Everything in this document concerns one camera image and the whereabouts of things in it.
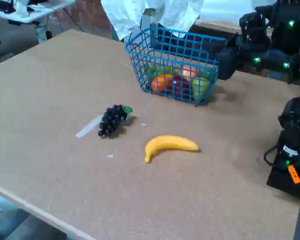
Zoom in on white background table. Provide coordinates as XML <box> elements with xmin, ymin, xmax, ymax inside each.
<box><xmin>0</xmin><ymin>0</ymin><xmax>76</xmax><ymax>25</ymax></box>

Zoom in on white crumpled sheet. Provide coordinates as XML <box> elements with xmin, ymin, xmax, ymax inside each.
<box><xmin>100</xmin><ymin>0</ymin><xmax>204</xmax><ymax>41</ymax></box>

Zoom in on black toy grapes bunch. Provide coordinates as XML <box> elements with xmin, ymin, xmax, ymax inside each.
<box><xmin>97</xmin><ymin>104</ymin><xmax>134</xmax><ymax>138</ymax></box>

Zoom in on blue wire basket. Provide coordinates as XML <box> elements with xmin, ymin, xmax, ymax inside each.
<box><xmin>125</xmin><ymin>24</ymin><xmax>228</xmax><ymax>106</ymax></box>

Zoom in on pink toy peach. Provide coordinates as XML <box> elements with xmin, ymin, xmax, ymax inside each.
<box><xmin>179</xmin><ymin>65</ymin><xmax>200</xmax><ymax>81</ymax></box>

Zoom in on red toy pomegranate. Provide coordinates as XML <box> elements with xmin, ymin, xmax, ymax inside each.
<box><xmin>168</xmin><ymin>76</ymin><xmax>191</xmax><ymax>99</ymax></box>

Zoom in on green toy pear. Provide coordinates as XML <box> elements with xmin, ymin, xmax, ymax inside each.
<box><xmin>191</xmin><ymin>77</ymin><xmax>211</xmax><ymax>101</ymax></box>

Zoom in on long white tape strip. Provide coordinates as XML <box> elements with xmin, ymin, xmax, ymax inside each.
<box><xmin>74</xmin><ymin>114</ymin><xmax>105</xmax><ymax>139</ymax></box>

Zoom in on toy orange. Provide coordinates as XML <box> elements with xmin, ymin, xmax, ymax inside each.
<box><xmin>151</xmin><ymin>74</ymin><xmax>173</xmax><ymax>94</ymax></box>

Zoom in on orange label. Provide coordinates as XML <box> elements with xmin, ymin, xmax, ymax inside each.
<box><xmin>287</xmin><ymin>164</ymin><xmax>300</xmax><ymax>185</ymax></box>

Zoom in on yellow toy banana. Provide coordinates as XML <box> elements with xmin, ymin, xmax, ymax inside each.
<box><xmin>144</xmin><ymin>135</ymin><xmax>201</xmax><ymax>164</ymax></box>

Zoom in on black looped base cable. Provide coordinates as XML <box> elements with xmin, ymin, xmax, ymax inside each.
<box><xmin>263</xmin><ymin>144</ymin><xmax>281</xmax><ymax>166</ymax></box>

